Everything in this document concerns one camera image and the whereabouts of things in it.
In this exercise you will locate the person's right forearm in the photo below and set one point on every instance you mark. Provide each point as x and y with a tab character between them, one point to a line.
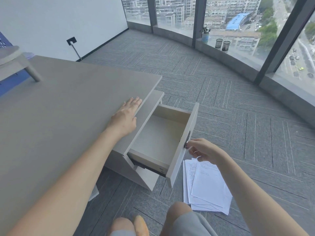
253	194

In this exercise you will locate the black wall socket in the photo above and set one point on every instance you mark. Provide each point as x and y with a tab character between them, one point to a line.
71	40

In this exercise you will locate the person's right leg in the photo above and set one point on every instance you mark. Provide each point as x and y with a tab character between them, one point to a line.
178	210

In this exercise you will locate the grey shorts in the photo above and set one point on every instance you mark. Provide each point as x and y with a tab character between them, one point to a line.
194	224

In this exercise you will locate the black mesh pen holder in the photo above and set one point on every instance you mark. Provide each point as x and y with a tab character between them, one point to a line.
218	43
226	46

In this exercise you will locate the orange slipper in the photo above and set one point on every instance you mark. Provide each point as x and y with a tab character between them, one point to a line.
141	226

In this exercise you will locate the person's left little finger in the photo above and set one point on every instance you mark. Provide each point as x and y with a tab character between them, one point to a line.
125	105

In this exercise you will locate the grey wooden drawer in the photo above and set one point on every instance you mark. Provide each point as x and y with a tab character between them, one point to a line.
160	140

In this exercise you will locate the grey drawer cabinet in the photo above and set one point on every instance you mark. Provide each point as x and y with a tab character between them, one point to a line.
145	105

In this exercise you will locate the dark window frame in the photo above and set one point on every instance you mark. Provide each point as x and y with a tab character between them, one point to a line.
199	17

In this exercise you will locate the stack of white paper sheets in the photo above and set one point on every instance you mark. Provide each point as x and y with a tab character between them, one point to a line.
209	186

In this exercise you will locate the person's left leg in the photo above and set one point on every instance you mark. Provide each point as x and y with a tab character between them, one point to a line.
121	226

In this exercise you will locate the person's left forearm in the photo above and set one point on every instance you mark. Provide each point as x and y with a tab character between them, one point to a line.
73	179

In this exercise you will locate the person's left middle finger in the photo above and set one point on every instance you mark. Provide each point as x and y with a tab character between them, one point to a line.
135	101

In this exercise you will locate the person's right thumb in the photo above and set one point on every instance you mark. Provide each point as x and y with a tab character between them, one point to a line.
193	147

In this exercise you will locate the potted plant in blue pot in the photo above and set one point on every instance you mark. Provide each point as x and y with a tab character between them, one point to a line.
205	35

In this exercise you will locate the grey monitor riser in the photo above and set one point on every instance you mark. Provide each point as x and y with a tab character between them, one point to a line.
14	61

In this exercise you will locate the white paper under desk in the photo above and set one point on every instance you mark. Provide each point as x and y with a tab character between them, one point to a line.
94	192

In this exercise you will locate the person's leg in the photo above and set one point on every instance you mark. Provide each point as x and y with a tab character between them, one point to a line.
178	210
121	226

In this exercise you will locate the person's left thumb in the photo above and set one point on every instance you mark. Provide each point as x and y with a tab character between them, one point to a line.
134	120

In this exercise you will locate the person's left hand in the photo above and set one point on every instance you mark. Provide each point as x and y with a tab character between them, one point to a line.
123	121

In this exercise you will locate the blue chair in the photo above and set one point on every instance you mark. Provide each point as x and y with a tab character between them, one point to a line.
9	83

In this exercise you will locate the person's right hand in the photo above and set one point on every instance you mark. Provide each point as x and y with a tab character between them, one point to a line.
206	151

